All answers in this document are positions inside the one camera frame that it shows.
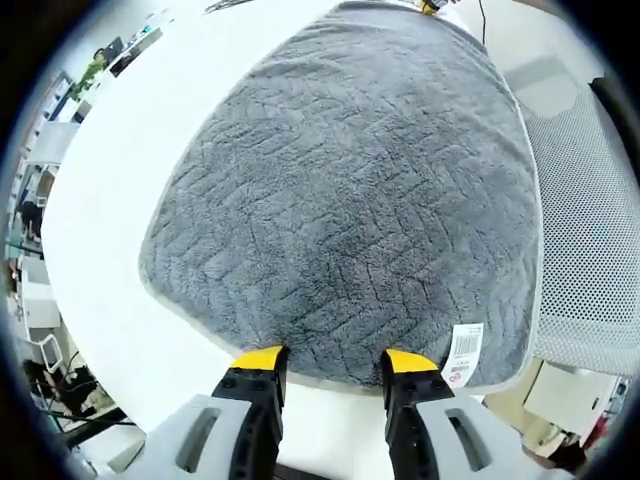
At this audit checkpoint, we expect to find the grey towel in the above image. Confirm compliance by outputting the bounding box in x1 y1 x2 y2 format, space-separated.
137 0 544 397

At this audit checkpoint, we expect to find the white mesh office chair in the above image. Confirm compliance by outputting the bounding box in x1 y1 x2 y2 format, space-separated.
502 54 640 378

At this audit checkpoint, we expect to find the small green plant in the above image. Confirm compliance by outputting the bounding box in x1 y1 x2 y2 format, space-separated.
69 51 109 102

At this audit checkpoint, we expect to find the thin black cable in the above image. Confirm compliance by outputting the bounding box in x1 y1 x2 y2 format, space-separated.
476 0 490 47

